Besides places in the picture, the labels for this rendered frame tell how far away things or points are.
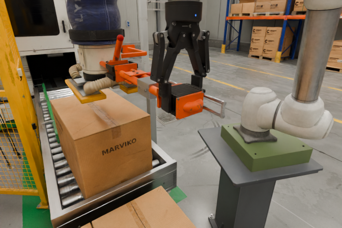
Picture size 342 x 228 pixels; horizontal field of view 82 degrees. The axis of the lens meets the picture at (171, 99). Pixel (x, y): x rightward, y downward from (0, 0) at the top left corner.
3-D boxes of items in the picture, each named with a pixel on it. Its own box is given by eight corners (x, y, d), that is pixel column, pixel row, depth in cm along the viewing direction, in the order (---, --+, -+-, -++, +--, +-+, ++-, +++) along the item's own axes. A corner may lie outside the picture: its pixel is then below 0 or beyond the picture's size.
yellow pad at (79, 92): (65, 83, 102) (63, 73, 100) (85, 80, 107) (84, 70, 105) (81, 104, 76) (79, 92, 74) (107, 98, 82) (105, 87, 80)
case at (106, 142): (61, 150, 145) (49, 100, 130) (113, 133, 168) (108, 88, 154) (87, 206, 102) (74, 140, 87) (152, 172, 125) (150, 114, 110)
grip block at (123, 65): (106, 77, 75) (104, 62, 73) (130, 74, 80) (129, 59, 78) (114, 83, 68) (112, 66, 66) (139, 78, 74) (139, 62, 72)
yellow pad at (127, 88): (102, 77, 112) (101, 68, 110) (118, 74, 117) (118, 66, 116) (127, 94, 86) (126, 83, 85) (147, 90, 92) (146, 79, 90)
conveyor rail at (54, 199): (36, 100, 275) (32, 87, 267) (40, 100, 277) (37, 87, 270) (59, 244, 98) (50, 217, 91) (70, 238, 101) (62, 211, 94)
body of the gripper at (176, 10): (188, 3, 45) (187, 45, 48) (155, 1, 40) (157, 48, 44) (212, 0, 39) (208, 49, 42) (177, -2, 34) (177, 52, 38)
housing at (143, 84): (136, 93, 59) (135, 78, 57) (155, 88, 63) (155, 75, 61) (148, 100, 54) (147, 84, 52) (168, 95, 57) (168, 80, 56)
